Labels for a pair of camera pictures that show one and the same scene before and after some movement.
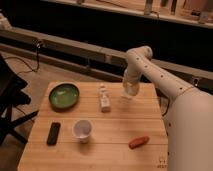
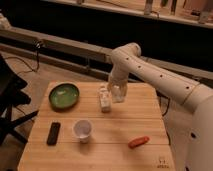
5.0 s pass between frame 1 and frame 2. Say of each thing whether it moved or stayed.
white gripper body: moved
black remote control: stayed
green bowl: stayed
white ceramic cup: stayed
